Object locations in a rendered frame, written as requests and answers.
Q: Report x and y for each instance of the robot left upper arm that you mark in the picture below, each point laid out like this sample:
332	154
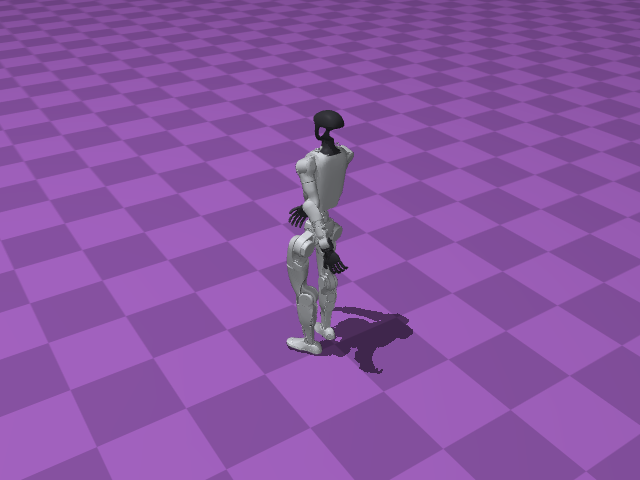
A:
306	168

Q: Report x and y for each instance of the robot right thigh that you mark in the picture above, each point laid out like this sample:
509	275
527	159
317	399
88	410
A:
326	280

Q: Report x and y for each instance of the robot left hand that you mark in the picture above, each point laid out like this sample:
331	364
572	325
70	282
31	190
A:
331	259

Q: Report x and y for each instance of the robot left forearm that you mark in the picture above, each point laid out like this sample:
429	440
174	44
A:
316	218

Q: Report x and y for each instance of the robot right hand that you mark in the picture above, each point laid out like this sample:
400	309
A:
300	212

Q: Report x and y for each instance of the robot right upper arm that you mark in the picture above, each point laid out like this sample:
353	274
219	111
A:
350	154

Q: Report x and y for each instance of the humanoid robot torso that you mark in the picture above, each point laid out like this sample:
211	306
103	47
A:
329	177

